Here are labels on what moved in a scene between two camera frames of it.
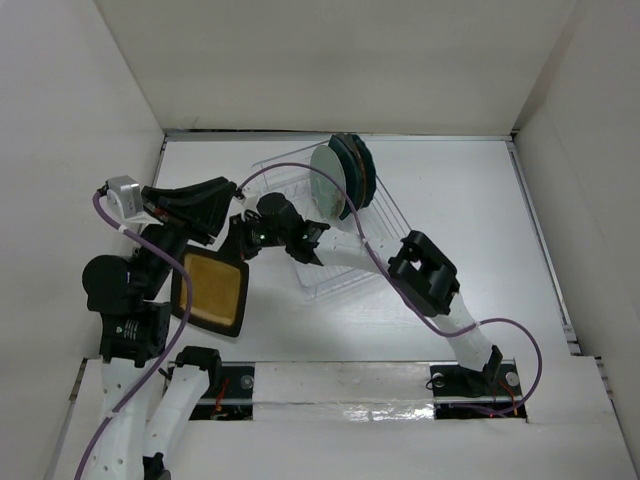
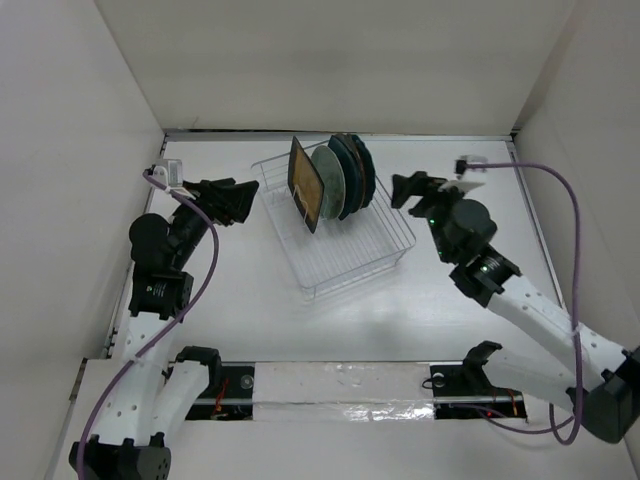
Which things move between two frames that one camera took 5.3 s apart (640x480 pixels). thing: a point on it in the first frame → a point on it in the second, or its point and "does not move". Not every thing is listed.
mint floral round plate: [327, 195] does not move
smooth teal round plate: [361, 169] does not move
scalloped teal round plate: [370, 172] does not move
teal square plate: [346, 149] does not move
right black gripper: [236, 243] → [419, 184]
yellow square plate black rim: [219, 287] → [306, 186]
